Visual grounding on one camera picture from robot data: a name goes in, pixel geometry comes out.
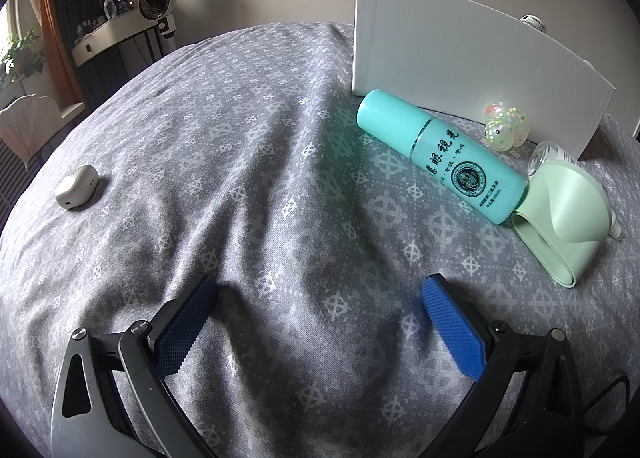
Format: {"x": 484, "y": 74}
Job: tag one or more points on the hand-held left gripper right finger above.
{"x": 455, "y": 333}

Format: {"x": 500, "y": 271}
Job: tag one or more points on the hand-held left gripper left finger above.
{"x": 185, "y": 333}

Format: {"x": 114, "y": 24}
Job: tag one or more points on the grey patterned bed sheet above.
{"x": 250, "y": 188}

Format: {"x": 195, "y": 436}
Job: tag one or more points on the pale green funnel cup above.
{"x": 565, "y": 208}

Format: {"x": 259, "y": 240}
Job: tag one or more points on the teal bottle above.
{"x": 450, "y": 158}

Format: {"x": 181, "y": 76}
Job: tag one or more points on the small white charging case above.
{"x": 75, "y": 187}

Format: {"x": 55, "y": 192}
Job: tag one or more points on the small clear bottle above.
{"x": 547, "y": 156}

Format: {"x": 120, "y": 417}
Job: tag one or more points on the dotted translucent toy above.
{"x": 505, "y": 126}

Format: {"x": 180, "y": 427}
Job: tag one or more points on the white shell-shaped chair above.
{"x": 22, "y": 126}

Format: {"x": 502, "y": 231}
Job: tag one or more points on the white cardboard box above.
{"x": 450, "y": 53}

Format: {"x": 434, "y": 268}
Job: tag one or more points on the white desk with clutter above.
{"x": 115, "y": 33}

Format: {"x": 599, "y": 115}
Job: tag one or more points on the white spray can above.
{"x": 532, "y": 22}

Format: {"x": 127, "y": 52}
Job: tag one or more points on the green potted plant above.
{"x": 25, "y": 54}

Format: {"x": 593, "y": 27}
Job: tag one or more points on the orange curtain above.
{"x": 55, "y": 38}

